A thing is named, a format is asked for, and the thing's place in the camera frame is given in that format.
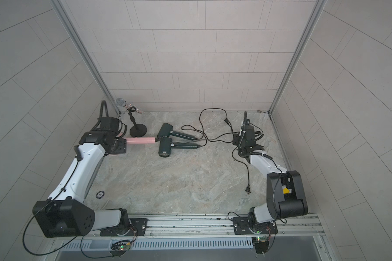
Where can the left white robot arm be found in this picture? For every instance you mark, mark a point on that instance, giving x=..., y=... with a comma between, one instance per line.
x=64, y=213

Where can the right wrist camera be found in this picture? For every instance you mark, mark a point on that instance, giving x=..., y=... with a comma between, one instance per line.
x=249, y=134

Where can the pink hair dryer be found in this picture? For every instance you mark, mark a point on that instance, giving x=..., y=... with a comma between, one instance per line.
x=140, y=141

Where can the black microphone stand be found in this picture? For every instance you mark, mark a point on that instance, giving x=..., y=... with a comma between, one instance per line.
x=137, y=130

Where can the green hair dryer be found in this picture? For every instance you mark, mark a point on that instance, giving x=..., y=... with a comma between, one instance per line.
x=168, y=130
x=166, y=145

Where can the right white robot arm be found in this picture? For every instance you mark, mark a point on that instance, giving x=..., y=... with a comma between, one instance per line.
x=285, y=196

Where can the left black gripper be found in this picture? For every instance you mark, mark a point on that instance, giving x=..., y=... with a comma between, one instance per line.
x=123, y=148

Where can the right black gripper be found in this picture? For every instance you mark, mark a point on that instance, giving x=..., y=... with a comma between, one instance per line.
x=237, y=136

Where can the far green hair dryer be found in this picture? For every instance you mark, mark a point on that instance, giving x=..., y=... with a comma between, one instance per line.
x=168, y=130

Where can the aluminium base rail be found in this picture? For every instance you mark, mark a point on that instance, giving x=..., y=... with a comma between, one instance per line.
x=157, y=226

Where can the near green hair dryer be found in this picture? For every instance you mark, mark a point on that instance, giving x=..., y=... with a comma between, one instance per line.
x=166, y=145

